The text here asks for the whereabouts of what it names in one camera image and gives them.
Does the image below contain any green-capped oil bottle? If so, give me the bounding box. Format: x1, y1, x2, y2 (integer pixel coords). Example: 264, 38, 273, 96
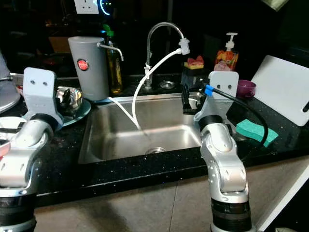
102, 24, 124, 95

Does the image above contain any green sponge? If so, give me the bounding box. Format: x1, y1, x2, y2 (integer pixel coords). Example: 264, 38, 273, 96
235, 118, 280, 148

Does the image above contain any stainless steel bowl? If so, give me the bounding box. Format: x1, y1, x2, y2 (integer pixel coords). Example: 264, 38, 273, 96
55, 87, 84, 117

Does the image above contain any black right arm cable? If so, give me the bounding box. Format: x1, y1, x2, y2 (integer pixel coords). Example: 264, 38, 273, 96
203, 81, 270, 148

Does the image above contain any purple cup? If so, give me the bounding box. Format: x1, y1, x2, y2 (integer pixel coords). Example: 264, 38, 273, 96
236, 79, 257, 98

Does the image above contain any stainless steel sink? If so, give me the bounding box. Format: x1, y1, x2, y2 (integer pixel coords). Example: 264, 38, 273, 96
78, 92, 219, 164

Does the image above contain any red and yellow sponge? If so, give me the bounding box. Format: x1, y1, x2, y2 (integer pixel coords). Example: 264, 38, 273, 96
186, 55, 205, 70

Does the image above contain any pink plate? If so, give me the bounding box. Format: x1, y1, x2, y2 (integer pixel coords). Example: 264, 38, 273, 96
0, 139, 12, 157

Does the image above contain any orange soap pump pouch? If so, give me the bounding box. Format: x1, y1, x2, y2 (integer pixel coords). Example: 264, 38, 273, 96
214, 32, 240, 73

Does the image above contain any metal sink drain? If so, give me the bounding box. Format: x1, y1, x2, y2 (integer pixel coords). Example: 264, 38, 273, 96
145, 146, 168, 156

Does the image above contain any round metal counter fitting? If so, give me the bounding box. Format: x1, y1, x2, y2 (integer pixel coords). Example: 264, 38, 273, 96
159, 80, 176, 90

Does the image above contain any white faucet adapter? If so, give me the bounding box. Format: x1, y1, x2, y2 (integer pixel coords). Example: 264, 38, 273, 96
178, 37, 191, 56

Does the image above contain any white wall socket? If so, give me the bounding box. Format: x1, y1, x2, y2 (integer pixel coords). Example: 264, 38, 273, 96
73, 0, 100, 15

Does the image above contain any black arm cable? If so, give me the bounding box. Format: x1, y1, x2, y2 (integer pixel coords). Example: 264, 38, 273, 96
0, 73, 25, 82
203, 81, 270, 148

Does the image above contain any olive green hanging object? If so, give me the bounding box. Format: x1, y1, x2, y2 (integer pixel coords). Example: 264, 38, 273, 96
260, 0, 291, 12

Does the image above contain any dark sponge holder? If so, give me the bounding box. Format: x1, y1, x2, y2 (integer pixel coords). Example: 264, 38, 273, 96
181, 63, 205, 90

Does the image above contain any grey water filter canister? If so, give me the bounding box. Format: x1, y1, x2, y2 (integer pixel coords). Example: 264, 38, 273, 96
67, 36, 125, 102

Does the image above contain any white water hose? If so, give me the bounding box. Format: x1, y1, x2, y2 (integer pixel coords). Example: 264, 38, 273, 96
108, 48, 184, 131

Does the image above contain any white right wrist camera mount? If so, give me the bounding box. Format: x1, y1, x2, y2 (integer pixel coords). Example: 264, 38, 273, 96
193, 71, 240, 121

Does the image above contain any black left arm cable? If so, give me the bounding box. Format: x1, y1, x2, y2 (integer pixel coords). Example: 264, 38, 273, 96
0, 73, 25, 82

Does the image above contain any white plate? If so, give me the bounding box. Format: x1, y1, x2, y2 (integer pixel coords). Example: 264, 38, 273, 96
0, 116, 26, 144

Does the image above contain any white cutting board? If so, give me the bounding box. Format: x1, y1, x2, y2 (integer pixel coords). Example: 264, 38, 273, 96
251, 55, 309, 127

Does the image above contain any chrome gooseneck faucet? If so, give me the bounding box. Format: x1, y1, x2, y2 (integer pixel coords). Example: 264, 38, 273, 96
145, 22, 187, 90

